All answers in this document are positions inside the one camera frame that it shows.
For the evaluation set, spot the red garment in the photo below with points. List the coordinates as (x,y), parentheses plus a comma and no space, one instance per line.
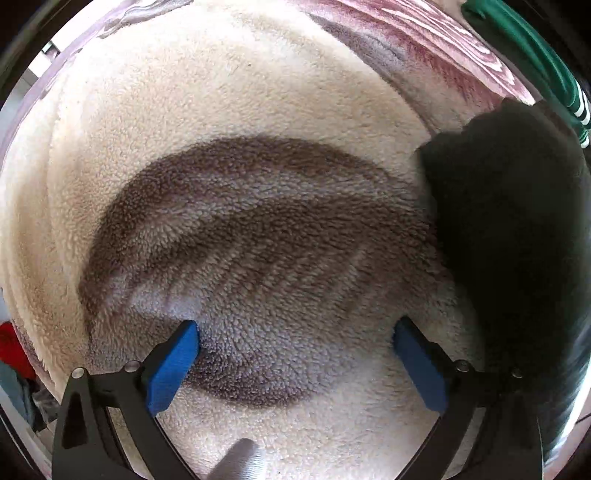
(12,353)

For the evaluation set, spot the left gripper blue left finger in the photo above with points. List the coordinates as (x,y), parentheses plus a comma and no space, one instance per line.
(85,444)

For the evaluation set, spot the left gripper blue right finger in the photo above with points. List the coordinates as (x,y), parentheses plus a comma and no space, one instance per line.
(508,444)

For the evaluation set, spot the black leather jacket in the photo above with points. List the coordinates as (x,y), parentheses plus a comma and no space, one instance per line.
(510,194)

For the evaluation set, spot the floral fleece blanket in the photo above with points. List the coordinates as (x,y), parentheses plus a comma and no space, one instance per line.
(250,166)

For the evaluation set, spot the green striped garment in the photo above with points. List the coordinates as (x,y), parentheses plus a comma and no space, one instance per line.
(510,34)

